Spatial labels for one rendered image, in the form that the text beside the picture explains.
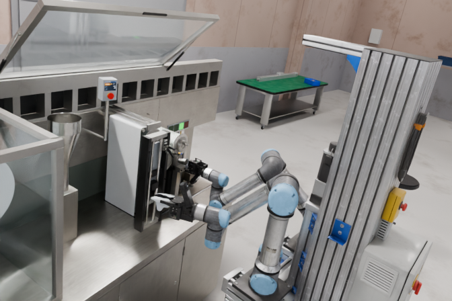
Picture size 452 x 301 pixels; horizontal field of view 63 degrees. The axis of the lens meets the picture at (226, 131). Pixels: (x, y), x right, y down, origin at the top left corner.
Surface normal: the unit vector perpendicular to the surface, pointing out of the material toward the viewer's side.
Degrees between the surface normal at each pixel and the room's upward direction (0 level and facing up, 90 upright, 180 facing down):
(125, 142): 90
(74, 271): 0
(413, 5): 90
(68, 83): 90
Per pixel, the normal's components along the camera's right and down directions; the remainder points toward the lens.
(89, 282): 0.15, -0.93
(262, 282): -0.26, 0.41
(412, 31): -0.63, 0.17
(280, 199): -0.22, 0.17
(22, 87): 0.84, 0.30
